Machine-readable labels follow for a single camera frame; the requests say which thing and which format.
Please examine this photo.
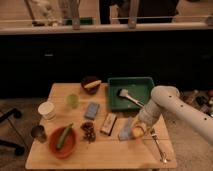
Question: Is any dark maroon bowl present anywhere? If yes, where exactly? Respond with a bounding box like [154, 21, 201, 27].
[81, 76, 100, 95]

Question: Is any green plastic bin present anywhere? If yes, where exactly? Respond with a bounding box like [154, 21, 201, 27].
[107, 77, 154, 112]

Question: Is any bunch of dark grapes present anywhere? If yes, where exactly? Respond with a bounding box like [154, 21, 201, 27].
[81, 122, 96, 143]

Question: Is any green cucumber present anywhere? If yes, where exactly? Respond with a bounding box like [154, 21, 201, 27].
[56, 123, 73, 150]

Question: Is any white paper cup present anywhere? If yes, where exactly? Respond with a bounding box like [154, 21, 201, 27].
[38, 101, 56, 120]

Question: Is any green translucent cup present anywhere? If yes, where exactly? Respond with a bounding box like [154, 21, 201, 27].
[67, 94, 79, 109]

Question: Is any metal fork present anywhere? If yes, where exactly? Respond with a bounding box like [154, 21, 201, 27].
[150, 128, 170, 164]

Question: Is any yellow-red apple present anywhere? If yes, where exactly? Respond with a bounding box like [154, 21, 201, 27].
[132, 126, 145, 138]

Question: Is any metal cup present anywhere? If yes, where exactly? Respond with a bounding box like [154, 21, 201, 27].
[31, 125, 47, 143]

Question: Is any orange bowl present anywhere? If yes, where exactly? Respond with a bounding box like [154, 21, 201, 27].
[48, 127, 76, 159]

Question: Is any blue folded cloth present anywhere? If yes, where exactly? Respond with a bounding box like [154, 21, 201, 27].
[118, 117, 133, 141]

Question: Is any blue sponge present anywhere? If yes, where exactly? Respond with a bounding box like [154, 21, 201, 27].
[84, 102, 100, 120]

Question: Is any wooden table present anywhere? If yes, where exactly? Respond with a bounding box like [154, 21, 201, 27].
[25, 83, 177, 169]

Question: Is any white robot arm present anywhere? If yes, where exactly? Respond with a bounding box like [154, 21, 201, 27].
[131, 86, 213, 145]

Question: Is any black office chair base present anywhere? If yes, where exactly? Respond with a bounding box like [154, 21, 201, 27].
[0, 107, 26, 157]

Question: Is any corn cob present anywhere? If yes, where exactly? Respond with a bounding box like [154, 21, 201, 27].
[84, 80, 102, 89]

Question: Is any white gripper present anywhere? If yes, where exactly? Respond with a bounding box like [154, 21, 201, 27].
[131, 115, 151, 137]

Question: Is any brown rectangular box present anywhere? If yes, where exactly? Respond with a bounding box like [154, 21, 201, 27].
[100, 113, 117, 135]

